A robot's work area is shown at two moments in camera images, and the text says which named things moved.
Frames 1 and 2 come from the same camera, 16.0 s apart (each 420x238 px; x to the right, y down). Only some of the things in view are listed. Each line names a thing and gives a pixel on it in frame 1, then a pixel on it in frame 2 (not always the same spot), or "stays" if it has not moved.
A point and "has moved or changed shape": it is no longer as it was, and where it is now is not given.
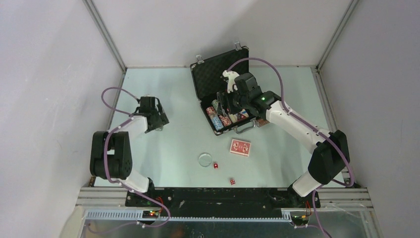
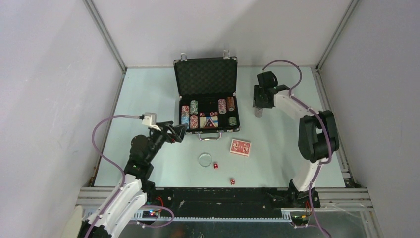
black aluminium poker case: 212,90 has moved or changed shape
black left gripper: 162,119 -> 177,132
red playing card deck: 240,147 stays
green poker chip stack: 215,103 -> 194,107
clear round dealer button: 205,159 stays
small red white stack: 211,110 -> 185,110
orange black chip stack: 261,122 has moved or changed shape
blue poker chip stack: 217,123 -> 185,119
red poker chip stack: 225,120 -> 194,121
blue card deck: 242,115 -> 204,120
